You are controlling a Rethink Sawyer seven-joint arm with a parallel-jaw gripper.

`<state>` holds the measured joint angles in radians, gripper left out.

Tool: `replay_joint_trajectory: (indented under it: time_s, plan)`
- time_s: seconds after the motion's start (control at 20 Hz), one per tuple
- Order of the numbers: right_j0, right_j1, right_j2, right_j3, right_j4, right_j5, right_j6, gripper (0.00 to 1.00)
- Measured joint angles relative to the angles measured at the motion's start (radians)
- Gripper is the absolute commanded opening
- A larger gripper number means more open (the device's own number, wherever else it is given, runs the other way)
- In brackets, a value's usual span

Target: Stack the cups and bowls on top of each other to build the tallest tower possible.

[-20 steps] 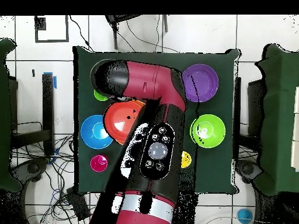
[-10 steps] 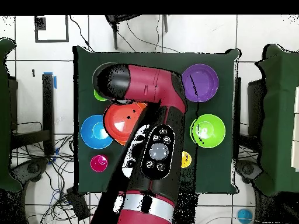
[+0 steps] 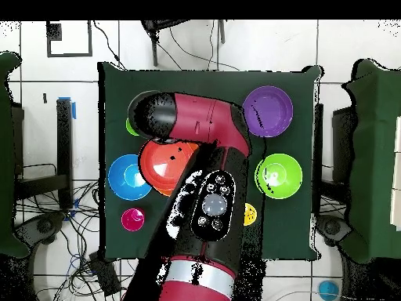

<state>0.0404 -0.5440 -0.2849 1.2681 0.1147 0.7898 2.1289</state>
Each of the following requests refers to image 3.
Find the black table frame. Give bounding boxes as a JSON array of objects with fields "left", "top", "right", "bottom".
[
  {"left": 13, "top": 98, "right": 74, "bottom": 209},
  {"left": 312, "top": 103, "right": 355, "bottom": 214}
]

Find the black floor frame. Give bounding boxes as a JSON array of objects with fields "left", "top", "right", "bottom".
[{"left": 45, "top": 20, "right": 93, "bottom": 58}]

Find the purple bowl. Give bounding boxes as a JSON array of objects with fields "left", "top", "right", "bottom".
[{"left": 242, "top": 85, "right": 294, "bottom": 139}]

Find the orange-red shallow bowl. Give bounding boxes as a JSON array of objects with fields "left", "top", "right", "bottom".
[{"left": 138, "top": 139, "right": 197, "bottom": 192}]

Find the tangle of cables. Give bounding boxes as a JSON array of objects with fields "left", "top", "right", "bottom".
[{"left": 15, "top": 180, "right": 139, "bottom": 301}]

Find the green cup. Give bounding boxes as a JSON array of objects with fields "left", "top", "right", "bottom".
[{"left": 125, "top": 117, "right": 140, "bottom": 137}]

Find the red cup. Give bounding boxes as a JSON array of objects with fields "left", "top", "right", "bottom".
[{"left": 121, "top": 207, "right": 146, "bottom": 232}]

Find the blue cup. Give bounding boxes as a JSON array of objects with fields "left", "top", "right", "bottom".
[{"left": 317, "top": 280, "right": 340, "bottom": 301}]

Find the large yellow-orange bowl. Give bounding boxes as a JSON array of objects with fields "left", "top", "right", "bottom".
[{"left": 154, "top": 141, "right": 201, "bottom": 198}]

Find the green cloth side table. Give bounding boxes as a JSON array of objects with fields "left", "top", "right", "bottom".
[
  {"left": 0, "top": 51, "right": 31, "bottom": 259},
  {"left": 339, "top": 59, "right": 401, "bottom": 264}
]

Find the black floor cable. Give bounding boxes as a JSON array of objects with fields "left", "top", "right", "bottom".
[{"left": 92, "top": 20, "right": 126, "bottom": 71}]

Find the green bowl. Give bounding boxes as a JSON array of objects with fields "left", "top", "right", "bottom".
[{"left": 254, "top": 153, "right": 304, "bottom": 200}]

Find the light blue bowl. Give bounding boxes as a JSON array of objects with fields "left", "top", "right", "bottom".
[{"left": 107, "top": 154, "right": 154, "bottom": 201}]

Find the dark green tablecloth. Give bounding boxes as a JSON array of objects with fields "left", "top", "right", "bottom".
[{"left": 97, "top": 61, "right": 323, "bottom": 263}]

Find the yellow cup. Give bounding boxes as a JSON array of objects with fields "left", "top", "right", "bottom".
[{"left": 243, "top": 202, "right": 258, "bottom": 227}]

